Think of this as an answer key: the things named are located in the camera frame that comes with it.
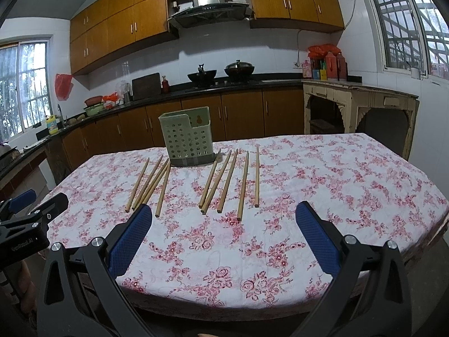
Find person left hand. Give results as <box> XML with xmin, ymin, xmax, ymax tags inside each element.
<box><xmin>1</xmin><ymin>260</ymin><xmax>36</xmax><ymax>326</ymax></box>

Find sink faucet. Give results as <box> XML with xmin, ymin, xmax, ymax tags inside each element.
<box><xmin>57</xmin><ymin>104</ymin><xmax>66</xmax><ymax>128</ymax></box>

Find yellow dish soap bottle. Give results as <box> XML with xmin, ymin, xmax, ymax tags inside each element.
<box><xmin>46</xmin><ymin>115</ymin><xmax>59</xmax><ymax>135</ymax></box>

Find left window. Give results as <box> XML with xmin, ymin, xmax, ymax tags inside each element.
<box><xmin>0</xmin><ymin>40</ymin><xmax>53</xmax><ymax>142</ymax></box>

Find window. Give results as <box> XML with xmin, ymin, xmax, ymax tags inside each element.
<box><xmin>0</xmin><ymin>40</ymin><xmax>53</xmax><ymax>142</ymax></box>
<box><xmin>371</xmin><ymin>0</ymin><xmax>448</xmax><ymax>80</ymax></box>

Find green bowl stack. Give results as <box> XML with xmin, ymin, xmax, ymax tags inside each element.
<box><xmin>84</xmin><ymin>95</ymin><xmax>104</xmax><ymax>117</ymax></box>

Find floral pink tablecloth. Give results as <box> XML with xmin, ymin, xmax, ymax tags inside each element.
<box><xmin>44</xmin><ymin>132</ymin><xmax>449</xmax><ymax>310</ymax></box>

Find green perforated utensil holder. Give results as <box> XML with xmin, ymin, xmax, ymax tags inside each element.
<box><xmin>159</xmin><ymin>106</ymin><xmax>216</xmax><ymax>167</ymax></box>

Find cream wooden side table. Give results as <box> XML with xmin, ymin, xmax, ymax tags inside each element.
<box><xmin>301</xmin><ymin>79</ymin><xmax>419</xmax><ymax>160</ymax></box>

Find dark cutting board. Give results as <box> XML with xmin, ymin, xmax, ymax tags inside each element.
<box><xmin>132</xmin><ymin>73</ymin><xmax>161</xmax><ymax>101</ymax></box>

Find red sauce bottle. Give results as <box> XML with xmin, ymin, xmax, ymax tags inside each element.
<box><xmin>161</xmin><ymin>75</ymin><xmax>170</xmax><ymax>93</ymax></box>

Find wooden lower cabinets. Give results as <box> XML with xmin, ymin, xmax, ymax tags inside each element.
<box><xmin>45</xmin><ymin>86</ymin><xmax>304</xmax><ymax>183</ymax></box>

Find wooden cabinets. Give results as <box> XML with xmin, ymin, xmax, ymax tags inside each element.
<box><xmin>70</xmin><ymin>0</ymin><xmax>179</xmax><ymax>75</ymax></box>
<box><xmin>45</xmin><ymin>86</ymin><xmax>304</xmax><ymax>183</ymax></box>
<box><xmin>250</xmin><ymin>0</ymin><xmax>345</xmax><ymax>33</ymax></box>

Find dark red thermos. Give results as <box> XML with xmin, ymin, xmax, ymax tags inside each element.
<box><xmin>336</xmin><ymin>52</ymin><xmax>347</xmax><ymax>81</ymax></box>

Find wooden upper cabinets left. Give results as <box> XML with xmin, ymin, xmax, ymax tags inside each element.
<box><xmin>70</xmin><ymin>0</ymin><xmax>179</xmax><ymax>75</ymax></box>

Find red bag on counter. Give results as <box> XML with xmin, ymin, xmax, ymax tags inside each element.
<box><xmin>308</xmin><ymin>44</ymin><xmax>341</xmax><ymax>59</ymax></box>

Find black lidded wok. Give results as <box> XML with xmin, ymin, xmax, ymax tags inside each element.
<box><xmin>224</xmin><ymin>59</ymin><xmax>255</xmax><ymax>80</ymax></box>

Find right window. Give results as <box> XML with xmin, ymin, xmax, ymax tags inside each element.
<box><xmin>371</xmin><ymin>0</ymin><xmax>448</xmax><ymax>80</ymax></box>

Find steel range hood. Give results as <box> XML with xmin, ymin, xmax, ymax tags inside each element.
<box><xmin>168</xmin><ymin>0</ymin><xmax>253</xmax><ymax>29</ymax></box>

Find wooden upper cabinets right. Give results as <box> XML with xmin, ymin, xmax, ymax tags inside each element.
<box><xmin>250</xmin><ymin>0</ymin><xmax>345</xmax><ymax>33</ymax></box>

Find red plastic bag on wall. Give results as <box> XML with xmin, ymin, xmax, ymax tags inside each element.
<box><xmin>55</xmin><ymin>74</ymin><xmax>73</xmax><ymax>101</ymax></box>

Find black wok with handle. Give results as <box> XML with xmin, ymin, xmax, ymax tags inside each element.
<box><xmin>187</xmin><ymin>64</ymin><xmax>217</xmax><ymax>88</ymax></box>

